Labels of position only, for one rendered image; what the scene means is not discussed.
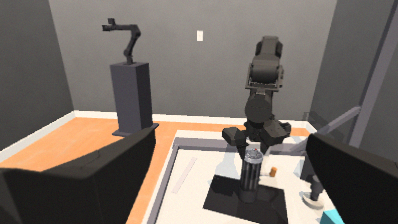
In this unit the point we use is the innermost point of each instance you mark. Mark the teal box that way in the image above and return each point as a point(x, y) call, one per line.
point(331, 217)

